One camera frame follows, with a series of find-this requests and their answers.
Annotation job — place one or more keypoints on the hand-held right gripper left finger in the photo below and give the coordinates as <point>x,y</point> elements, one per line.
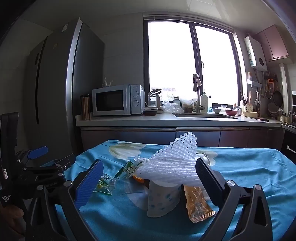
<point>90,183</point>

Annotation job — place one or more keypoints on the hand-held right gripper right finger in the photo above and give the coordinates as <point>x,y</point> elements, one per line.
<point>208,180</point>

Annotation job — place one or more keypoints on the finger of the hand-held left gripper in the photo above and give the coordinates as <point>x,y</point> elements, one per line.
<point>66,162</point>
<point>38,152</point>

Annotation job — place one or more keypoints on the golden snack wrapper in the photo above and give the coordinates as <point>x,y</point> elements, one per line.
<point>197,204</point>

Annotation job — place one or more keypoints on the white foam fruit net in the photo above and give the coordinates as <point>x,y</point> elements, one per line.
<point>171,162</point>

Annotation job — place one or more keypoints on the large orange peel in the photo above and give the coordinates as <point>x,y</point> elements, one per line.
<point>138,179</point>

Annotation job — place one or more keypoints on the patterned paper cup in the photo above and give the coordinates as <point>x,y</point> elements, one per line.
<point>163,199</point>

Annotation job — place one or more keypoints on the person's left hand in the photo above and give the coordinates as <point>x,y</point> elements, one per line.
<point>13,214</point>

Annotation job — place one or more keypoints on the clear green candy wrapper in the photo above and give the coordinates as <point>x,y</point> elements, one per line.
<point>105,185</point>

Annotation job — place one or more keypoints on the blue floral tablecloth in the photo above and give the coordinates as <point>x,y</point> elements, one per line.
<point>249,171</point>

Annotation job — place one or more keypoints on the copper travel mug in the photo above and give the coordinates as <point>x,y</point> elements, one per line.
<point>85,107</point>

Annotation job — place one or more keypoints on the kitchen sink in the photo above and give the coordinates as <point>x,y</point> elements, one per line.
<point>203,115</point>

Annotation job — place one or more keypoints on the kitchen counter with cabinets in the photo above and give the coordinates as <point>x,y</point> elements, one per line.
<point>138,135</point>

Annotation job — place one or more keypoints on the red bowl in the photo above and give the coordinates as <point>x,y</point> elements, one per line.
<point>231,112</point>

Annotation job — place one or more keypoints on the grey refrigerator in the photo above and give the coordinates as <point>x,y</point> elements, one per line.
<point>57,81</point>

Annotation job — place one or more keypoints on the white microwave oven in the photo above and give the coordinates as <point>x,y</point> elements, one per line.
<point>111,100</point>

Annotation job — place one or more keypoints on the clear food jar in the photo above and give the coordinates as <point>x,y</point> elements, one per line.
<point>187,106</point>

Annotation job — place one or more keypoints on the white soap bottle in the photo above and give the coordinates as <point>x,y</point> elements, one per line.
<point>204,103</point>

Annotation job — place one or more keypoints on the clear plastic bag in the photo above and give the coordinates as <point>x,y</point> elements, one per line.
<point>171,107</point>

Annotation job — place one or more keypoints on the metal kitchen faucet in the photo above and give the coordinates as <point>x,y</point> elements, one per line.
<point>197,97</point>

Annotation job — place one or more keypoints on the yellow utensil holder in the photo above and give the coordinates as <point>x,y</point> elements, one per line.
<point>249,107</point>

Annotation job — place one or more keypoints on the red food container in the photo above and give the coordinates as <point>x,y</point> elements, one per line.
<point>149,111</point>

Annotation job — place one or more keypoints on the white figurine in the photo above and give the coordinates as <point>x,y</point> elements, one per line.
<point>107,81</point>

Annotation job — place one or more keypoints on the electric kettle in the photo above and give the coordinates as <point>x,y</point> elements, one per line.
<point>154,98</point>

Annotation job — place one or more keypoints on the black frying pan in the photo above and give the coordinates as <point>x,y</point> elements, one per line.
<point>277,98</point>

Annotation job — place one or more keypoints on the dark framed window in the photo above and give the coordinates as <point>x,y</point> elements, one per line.
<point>171,58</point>

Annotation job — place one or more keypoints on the white water heater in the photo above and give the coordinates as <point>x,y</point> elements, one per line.
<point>255,53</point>

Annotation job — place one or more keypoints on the pink wall cabinet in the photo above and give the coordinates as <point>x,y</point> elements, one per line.
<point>272,42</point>

